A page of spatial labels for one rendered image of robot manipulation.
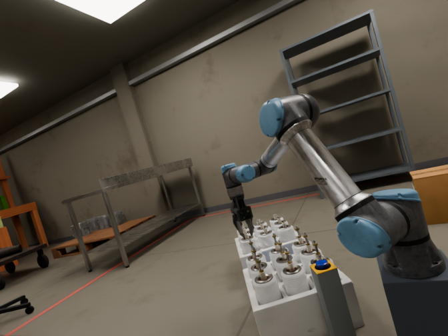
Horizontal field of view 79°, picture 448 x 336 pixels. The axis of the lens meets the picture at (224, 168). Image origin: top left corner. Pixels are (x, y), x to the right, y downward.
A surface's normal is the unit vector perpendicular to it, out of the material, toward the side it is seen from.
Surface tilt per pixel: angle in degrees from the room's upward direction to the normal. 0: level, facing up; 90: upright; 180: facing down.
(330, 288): 90
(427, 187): 90
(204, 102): 90
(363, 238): 97
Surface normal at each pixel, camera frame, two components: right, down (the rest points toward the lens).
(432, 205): -0.47, 0.18
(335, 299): 0.04, 0.03
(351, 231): -0.77, 0.37
